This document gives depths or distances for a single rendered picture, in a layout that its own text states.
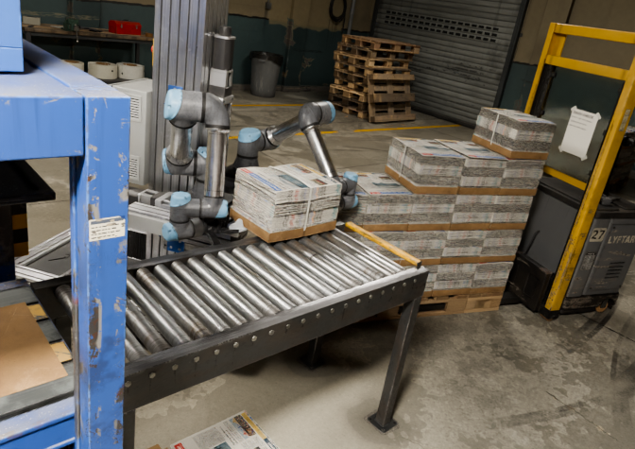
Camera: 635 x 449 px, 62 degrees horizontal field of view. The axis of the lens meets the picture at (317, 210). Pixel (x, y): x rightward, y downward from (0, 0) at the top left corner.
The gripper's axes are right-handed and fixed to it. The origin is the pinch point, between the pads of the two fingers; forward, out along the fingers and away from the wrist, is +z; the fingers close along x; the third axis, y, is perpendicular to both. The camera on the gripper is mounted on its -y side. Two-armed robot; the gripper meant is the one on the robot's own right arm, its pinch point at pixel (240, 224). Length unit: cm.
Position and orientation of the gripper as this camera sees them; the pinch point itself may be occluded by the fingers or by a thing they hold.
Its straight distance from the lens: 232.4
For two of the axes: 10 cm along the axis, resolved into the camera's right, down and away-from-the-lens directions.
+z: 7.5, -1.3, 6.5
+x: -6.5, -3.5, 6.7
